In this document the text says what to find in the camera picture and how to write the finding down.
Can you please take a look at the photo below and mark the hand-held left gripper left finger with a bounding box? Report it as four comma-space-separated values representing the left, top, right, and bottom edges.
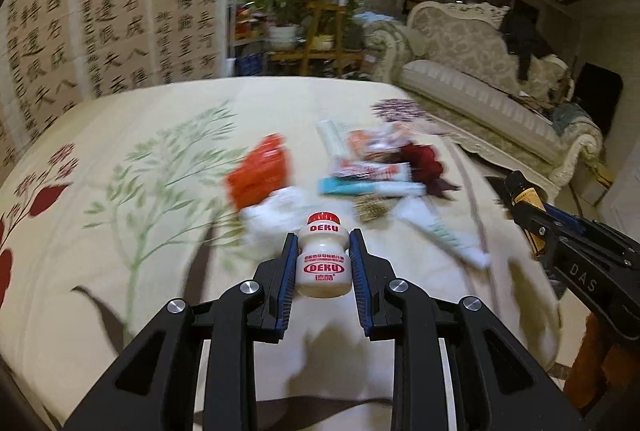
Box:
65, 232, 298, 431

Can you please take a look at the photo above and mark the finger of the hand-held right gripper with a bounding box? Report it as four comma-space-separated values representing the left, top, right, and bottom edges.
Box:
542, 202, 597, 234
507, 201, 566, 262

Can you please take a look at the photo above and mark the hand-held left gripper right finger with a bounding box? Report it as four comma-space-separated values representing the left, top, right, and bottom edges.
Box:
348, 227, 586, 431

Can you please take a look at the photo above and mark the small brown bottle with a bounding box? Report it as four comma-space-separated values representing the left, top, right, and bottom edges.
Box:
504, 170, 547, 258

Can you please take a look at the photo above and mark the white drink bottle red cap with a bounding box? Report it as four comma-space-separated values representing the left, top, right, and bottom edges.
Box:
294, 211, 352, 298

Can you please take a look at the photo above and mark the white tissue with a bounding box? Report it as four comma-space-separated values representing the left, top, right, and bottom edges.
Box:
239, 187, 313, 252

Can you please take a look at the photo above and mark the brown woven cord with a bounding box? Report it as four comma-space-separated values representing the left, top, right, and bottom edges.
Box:
354, 195, 390, 223

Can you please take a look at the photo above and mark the orange packet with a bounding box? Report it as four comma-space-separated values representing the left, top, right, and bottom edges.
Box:
226, 134, 293, 214

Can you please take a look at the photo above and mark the white green-striped wrapper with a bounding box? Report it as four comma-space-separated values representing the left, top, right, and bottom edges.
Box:
397, 197, 493, 269

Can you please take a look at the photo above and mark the teal packet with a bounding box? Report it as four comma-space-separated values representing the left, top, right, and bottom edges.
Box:
318, 176, 426, 198

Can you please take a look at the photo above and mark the blue-grey cloth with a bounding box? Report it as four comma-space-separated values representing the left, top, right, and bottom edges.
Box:
550, 103, 601, 136

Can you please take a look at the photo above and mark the white red-edged packet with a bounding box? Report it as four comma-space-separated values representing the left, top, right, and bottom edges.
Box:
332, 161, 413, 182

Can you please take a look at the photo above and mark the brown clutter on sofa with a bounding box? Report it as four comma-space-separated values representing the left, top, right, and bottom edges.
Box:
510, 91, 556, 116

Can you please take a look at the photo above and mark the dark panel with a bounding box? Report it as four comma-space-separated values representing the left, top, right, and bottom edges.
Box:
575, 63, 625, 136

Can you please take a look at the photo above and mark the clear wrapper orange print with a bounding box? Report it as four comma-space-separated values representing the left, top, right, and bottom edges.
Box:
345, 128, 401, 159

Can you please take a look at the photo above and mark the floral tablecloth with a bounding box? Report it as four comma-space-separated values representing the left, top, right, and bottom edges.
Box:
0, 76, 566, 431

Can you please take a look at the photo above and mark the ornate cream sofa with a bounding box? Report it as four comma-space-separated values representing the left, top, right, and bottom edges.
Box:
372, 1, 606, 186

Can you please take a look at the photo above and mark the black garment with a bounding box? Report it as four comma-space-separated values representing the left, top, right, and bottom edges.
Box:
499, 1, 556, 82

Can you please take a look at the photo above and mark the blue crate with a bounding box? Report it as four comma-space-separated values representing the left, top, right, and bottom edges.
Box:
235, 53, 266, 76

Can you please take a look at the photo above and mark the ornate armchair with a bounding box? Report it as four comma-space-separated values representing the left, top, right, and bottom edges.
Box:
360, 18, 426, 84

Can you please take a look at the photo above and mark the wooden plant stand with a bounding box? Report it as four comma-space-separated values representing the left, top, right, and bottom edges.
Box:
270, 1, 366, 76

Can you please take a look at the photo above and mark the potted plant white pot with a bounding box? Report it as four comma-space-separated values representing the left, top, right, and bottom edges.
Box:
230, 0, 331, 52

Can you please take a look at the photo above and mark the calligraphy wall hanging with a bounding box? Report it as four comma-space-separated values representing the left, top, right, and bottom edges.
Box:
0, 0, 236, 172

